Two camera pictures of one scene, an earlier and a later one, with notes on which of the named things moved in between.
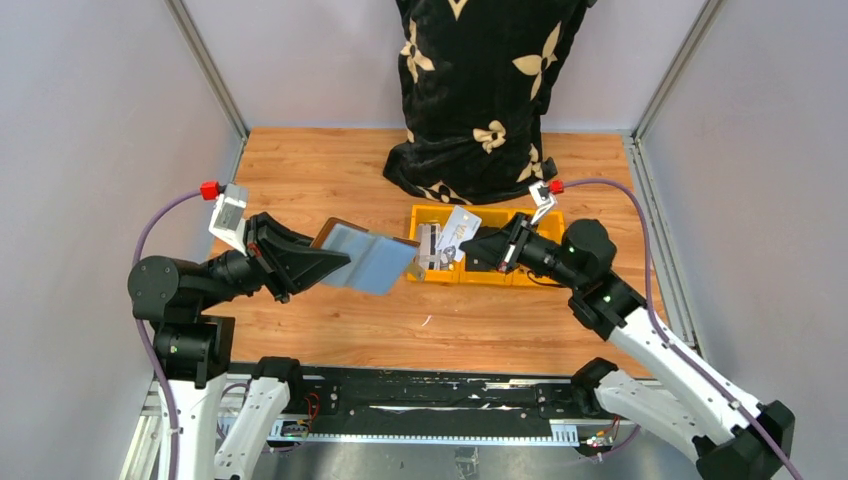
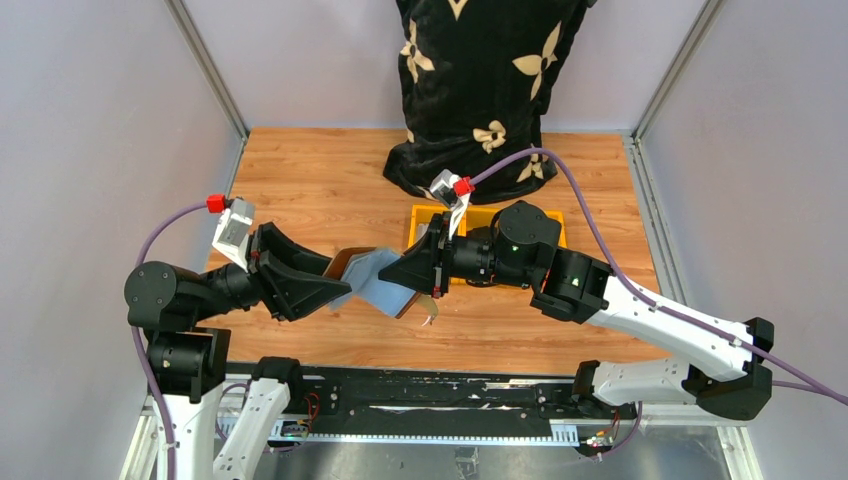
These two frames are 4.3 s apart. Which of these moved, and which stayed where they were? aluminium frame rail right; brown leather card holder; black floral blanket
Moved: brown leather card holder
Stayed: black floral blanket; aluminium frame rail right
